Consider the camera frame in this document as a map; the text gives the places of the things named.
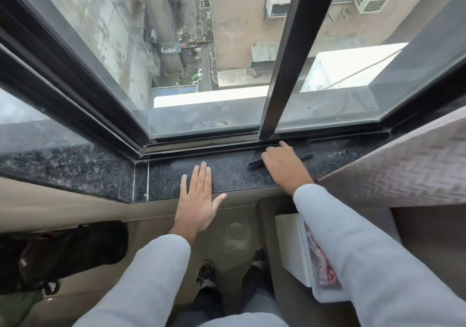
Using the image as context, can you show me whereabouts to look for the person's right hand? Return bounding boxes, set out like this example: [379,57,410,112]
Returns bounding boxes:
[261,140,315,196]

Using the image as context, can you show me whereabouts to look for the person's left hand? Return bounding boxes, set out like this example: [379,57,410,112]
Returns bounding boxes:
[174,161,228,246]

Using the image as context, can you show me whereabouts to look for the black hand tool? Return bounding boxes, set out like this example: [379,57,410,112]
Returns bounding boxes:
[246,152,315,168]

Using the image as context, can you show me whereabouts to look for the person's left forearm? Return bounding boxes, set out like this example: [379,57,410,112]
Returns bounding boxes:
[72,233,192,327]

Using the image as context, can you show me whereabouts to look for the person's right forearm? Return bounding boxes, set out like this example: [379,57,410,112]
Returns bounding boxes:
[293,183,466,327]

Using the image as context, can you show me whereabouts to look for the person's left shoe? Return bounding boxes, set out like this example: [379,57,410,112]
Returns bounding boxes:
[196,260,217,289]

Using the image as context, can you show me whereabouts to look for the person's shoe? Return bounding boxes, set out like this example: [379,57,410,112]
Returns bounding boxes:
[196,260,217,289]
[241,248,269,290]

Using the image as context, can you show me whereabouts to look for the person's right shoe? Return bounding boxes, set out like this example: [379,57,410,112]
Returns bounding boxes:
[241,248,269,290]

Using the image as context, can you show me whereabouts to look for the black granite windowsill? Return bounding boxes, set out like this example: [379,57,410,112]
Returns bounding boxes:
[0,119,397,204]

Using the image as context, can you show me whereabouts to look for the white box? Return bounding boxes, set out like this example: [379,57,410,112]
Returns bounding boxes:
[275,213,313,288]

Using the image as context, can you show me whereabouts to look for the person's dark trousers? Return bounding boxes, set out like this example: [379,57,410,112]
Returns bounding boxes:
[174,283,289,327]

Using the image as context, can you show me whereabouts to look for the red and white packet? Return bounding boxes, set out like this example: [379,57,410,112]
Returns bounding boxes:
[305,225,341,288]

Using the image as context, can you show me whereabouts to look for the black bag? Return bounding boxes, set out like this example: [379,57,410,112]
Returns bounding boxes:
[0,220,129,296]

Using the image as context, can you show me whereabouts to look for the beige building outside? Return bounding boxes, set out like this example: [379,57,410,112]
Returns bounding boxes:
[208,0,445,89]

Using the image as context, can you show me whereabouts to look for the beige textured curtain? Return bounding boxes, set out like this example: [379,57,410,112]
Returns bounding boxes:
[317,105,466,209]

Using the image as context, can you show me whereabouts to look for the black window frame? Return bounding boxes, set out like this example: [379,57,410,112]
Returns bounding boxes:
[0,0,466,160]

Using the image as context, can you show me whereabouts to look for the thin grey cable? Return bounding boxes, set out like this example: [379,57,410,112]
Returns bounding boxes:
[325,48,405,91]

